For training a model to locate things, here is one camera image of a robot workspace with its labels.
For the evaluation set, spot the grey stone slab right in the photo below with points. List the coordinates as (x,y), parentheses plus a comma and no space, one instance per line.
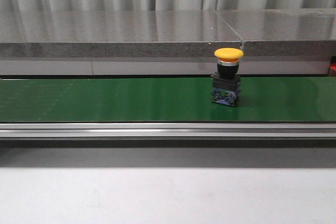
(307,33)

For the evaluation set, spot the red object at right edge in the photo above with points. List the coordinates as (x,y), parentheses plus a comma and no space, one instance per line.
(332,70)

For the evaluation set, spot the green conveyor belt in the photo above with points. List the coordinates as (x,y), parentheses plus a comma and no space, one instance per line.
(262,99)

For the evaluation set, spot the white cabinet front panel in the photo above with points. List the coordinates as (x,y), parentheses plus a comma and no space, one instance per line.
(159,66)

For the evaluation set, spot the aluminium conveyor side rail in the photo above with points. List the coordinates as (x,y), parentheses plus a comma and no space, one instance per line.
(224,130)

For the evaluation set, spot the grey stone countertop slab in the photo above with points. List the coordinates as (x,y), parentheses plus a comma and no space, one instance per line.
(113,34)

